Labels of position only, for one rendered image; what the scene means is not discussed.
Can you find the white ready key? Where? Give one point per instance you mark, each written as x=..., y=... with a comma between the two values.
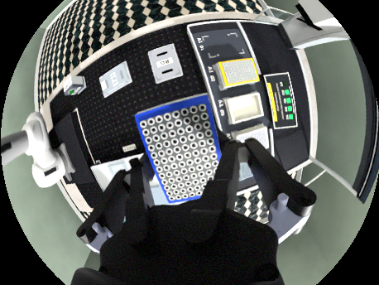
x=74, y=85

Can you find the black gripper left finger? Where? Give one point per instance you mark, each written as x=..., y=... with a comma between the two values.
x=108, y=215

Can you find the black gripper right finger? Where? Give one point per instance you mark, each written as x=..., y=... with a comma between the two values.
x=288, y=201

